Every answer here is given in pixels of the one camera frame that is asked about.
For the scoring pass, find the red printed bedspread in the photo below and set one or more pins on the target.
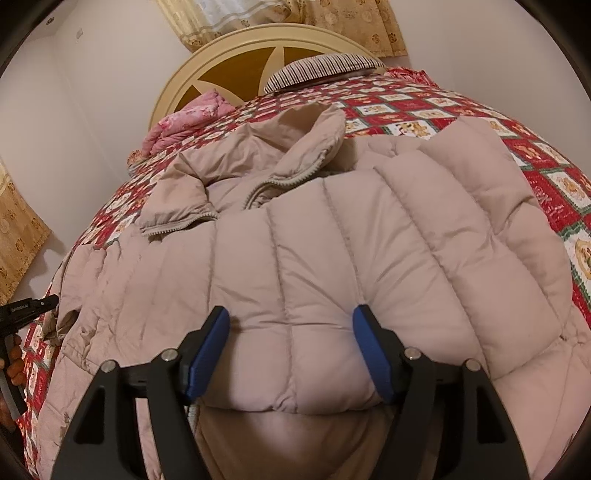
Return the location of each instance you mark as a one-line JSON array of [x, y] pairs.
[[397, 104]]

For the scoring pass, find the cream round headboard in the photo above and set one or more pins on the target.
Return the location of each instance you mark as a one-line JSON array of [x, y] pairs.
[[221, 53]]

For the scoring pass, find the person's left hand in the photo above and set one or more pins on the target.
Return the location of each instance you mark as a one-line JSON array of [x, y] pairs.
[[16, 364]]

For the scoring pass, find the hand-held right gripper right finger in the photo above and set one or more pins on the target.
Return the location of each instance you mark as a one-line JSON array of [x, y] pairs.
[[371, 355]]

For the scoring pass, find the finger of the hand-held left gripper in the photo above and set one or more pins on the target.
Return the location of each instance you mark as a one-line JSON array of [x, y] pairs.
[[50, 302]]

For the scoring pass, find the striped pillow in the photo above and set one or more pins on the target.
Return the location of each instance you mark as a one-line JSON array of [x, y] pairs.
[[318, 69]]

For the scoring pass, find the gold patterned curtain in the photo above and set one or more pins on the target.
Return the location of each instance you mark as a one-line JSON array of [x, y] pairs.
[[323, 18], [18, 230]]

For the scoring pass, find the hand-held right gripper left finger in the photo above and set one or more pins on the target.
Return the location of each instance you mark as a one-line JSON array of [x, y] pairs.
[[208, 350]]

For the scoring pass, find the beige puffer jacket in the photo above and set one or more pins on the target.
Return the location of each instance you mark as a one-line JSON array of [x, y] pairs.
[[323, 258]]

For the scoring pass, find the pink floral quilt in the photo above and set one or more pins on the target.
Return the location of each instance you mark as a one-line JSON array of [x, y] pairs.
[[189, 120]]

